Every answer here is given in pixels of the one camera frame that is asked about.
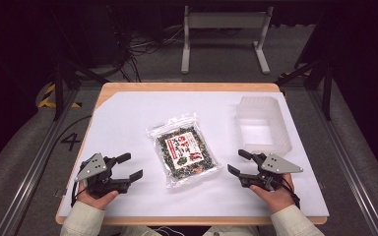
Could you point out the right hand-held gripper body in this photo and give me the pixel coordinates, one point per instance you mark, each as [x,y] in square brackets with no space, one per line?
[277,165]

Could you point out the aluminium rail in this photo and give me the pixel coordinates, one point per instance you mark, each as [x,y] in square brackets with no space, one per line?
[344,154]
[32,167]

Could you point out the black metal frame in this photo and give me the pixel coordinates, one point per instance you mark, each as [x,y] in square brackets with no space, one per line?
[326,88]
[58,88]

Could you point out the person's left hand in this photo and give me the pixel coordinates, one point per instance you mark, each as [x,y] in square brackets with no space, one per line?
[95,201]

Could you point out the person's right hand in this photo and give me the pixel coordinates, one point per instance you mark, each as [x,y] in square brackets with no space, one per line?
[275,199]

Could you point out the clear packet of dried seaweed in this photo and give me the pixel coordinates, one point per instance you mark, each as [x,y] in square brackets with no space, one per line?
[185,152]

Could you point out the translucent white plastic container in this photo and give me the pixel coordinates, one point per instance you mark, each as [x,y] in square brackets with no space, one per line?
[262,131]

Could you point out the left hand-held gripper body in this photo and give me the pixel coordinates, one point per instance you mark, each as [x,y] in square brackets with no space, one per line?
[93,167]

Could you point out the yellow black hazard tape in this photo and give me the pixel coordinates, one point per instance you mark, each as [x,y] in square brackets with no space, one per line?
[47,98]

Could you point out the white metal stand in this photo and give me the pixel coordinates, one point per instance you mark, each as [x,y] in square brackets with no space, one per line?
[226,20]

